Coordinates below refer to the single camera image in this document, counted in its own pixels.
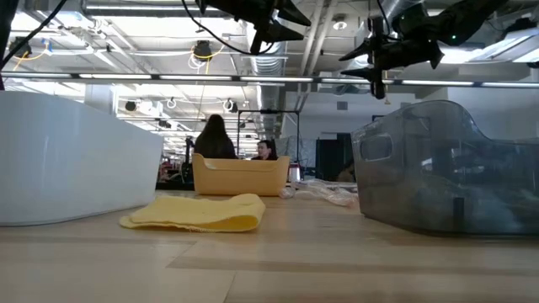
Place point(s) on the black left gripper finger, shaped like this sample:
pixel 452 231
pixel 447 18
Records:
pixel 282 33
pixel 295 14

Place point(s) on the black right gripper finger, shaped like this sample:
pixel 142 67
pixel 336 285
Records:
pixel 360 51
pixel 360 73

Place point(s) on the clear plastic bags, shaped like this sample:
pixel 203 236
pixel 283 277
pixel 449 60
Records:
pixel 337 198

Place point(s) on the orange toothbrush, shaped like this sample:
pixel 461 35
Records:
pixel 299 194

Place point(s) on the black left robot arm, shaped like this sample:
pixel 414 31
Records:
pixel 6 33

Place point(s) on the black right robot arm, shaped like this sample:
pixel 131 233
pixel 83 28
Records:
pixel 455 21

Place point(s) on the person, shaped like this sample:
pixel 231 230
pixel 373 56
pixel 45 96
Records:
pixel 264 150
pixel 215 139

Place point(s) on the silver metal bottle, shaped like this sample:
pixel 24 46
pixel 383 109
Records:
pixel 295 172

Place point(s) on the grey translucent plastic bin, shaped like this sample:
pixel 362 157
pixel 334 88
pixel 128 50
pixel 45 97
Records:
pixel 442 189

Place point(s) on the orange plastic bin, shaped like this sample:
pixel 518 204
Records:
pixel 240 177

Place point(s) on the yellow folded cloth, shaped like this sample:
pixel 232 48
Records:
pixel 202 212

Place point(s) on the white plastic bin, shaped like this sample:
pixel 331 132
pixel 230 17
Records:
pixel 63 160

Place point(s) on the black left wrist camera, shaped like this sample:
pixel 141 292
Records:
pixel 257 42

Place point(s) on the silver spiral duct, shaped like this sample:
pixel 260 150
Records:
pixel 269 63

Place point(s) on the black overhead camera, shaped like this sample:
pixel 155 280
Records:
pixel 203 49

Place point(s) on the black stand frame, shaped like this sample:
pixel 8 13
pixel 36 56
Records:
pixel 269 112

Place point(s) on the black ceiling camera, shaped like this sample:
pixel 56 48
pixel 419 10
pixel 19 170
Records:
pixel 19 46

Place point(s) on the black aluminium frame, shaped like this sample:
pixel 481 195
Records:
pixel 25 76

